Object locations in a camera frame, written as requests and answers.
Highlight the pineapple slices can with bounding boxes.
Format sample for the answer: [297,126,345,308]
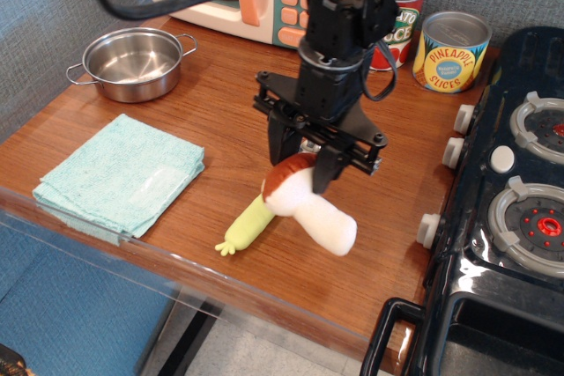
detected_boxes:
[412,11,492,93]

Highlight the small steel pot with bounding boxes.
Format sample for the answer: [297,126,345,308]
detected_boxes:
[66,27,198,104]

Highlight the black toy stove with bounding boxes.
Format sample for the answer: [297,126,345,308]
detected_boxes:
[361,26,563,375]

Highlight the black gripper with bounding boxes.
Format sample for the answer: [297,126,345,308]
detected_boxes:
[254,41,389,194]

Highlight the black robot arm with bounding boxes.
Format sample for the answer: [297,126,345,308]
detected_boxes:
[255,0,399,194]

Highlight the orange plush object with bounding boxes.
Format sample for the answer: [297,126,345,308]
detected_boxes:
[0,344,27,376]

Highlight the spoon with green handle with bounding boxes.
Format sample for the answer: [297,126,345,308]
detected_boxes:
[214,137,323,257]

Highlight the clear acrylic table guard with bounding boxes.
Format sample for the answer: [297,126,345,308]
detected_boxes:
[0,185,424,376]

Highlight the tomato sauce can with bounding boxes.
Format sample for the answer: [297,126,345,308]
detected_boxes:
[383,0,424,68]

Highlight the plush white brown mushroom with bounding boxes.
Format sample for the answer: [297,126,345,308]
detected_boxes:
[262,152,358,256]

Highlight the light blue folded cloth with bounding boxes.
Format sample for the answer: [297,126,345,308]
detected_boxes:
[33,114,204,238]

